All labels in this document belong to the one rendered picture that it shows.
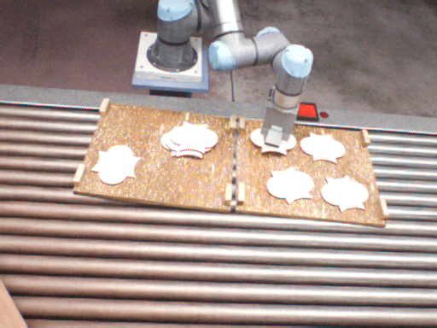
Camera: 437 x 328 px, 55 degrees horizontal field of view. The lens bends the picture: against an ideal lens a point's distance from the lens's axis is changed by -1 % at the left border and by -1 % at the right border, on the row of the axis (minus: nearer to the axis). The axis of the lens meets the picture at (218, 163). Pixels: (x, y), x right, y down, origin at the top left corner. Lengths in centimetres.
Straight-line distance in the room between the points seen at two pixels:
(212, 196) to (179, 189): 9
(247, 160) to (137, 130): 34
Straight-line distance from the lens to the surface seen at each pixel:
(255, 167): 121
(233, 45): 109
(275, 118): 118
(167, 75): 154
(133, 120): 130
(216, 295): 101
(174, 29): 148
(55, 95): 145
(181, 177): 115
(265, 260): 108
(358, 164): 133
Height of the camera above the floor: 184
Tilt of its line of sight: 49 degrees down
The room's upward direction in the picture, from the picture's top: 10 degrees clockwise
